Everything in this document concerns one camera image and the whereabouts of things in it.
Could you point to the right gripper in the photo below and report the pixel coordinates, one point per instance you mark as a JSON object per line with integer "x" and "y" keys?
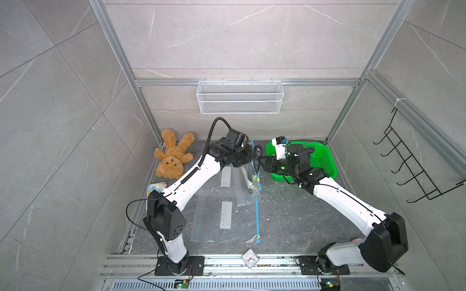
{"x": 271, "y": 162}

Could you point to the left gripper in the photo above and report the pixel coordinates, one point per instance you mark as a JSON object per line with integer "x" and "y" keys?
{"x": 249, "y": 156}

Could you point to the dark eggplant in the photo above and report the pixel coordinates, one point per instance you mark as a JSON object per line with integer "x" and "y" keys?
{"x": 257, "y": 156}

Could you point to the clear zip-top bag blue zipper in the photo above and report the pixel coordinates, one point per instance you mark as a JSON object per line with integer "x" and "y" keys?
{"x": 246, "y": 184}

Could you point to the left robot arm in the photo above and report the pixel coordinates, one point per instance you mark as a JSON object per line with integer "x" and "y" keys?
{"x": 164, "y": 219}

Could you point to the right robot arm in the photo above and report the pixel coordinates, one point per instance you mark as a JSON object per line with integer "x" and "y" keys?
{"x": 385, "y": 237}

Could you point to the green plastic basket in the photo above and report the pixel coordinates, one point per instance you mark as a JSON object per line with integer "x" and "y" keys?
{"x": 321, "y": 157}

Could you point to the brown teddy bear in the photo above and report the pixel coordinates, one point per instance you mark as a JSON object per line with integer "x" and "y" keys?
{"x": 175, "y": 156}

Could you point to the colourful tissue pack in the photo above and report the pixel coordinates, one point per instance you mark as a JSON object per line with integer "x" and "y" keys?
{"x": 158, "y": 187}

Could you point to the small white clock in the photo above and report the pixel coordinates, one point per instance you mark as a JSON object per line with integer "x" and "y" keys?
{"x": 250, "y": 258}

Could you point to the white wire wall basket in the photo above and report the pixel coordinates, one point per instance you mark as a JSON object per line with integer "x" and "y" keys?
{"x": 240, "y": 97}

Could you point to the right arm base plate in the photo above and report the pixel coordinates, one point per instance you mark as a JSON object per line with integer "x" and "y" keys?
{"x": 318, "y": 265}

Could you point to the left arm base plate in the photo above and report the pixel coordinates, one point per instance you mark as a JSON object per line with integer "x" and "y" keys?
{"x": 189, "y": 265}

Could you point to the black wall hook rack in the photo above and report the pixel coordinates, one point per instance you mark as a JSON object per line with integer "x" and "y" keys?
{"x": 417, "y": 172}

